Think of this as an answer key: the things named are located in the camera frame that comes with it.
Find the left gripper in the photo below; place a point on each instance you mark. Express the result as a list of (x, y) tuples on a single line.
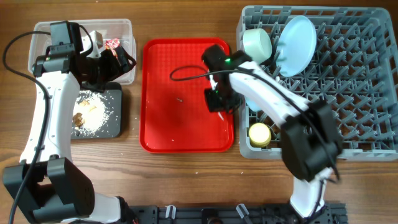
[(114, 69)]

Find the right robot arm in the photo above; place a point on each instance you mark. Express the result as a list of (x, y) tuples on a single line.
[(310, 141)]

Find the red serving tray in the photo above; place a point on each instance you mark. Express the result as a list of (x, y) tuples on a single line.
[(170, 126)]

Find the rice and food scraps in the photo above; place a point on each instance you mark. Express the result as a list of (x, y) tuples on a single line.
[(90, 113)]

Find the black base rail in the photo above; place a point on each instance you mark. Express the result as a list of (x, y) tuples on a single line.
[(331, 213)]

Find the light blue plate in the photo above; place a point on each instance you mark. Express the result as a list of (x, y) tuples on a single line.
[(296, 46)]

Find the grey dishwasher rack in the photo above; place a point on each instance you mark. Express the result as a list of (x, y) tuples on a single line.
[(354, 69)]

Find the white plastic fork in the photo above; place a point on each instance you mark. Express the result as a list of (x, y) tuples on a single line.
[(221, 116)]

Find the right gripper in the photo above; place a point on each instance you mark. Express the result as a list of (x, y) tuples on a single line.
[(214, 104)]

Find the light blue bowl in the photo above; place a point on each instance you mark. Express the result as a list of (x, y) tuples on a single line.
[(253, 105)]

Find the black waste tray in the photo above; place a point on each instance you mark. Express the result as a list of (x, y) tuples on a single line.
[(105, 115)]

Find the yellow plastic cup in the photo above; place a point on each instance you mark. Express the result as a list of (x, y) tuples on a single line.
[(259, 135)]

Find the clear plastic bin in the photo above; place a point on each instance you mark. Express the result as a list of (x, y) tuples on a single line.
[(109, 29)]

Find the mint green bowl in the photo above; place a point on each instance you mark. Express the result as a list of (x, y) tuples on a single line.
[(257, 45)]

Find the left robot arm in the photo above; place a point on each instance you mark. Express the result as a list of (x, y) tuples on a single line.
[(46, 186)]

